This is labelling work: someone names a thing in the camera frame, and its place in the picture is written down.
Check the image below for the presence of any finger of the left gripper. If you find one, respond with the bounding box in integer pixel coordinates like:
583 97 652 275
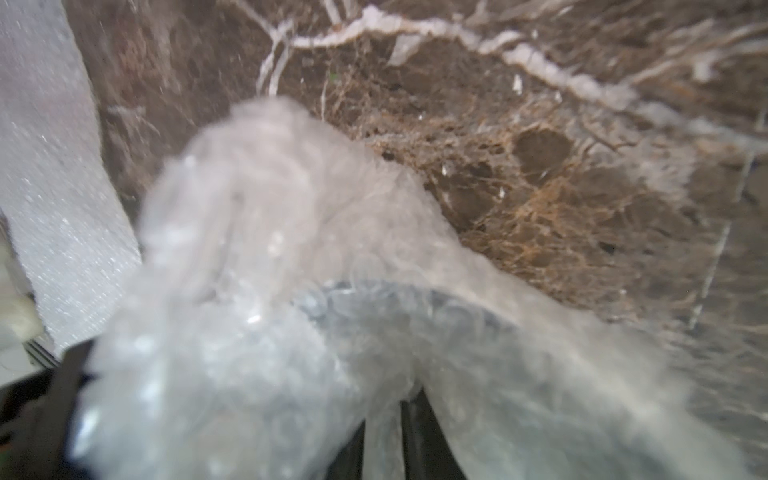
1 340 94 480

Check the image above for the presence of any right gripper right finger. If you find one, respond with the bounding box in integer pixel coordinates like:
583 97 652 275
400 390 467 480

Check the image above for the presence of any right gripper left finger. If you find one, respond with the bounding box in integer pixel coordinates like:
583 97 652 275
324 423 365 480

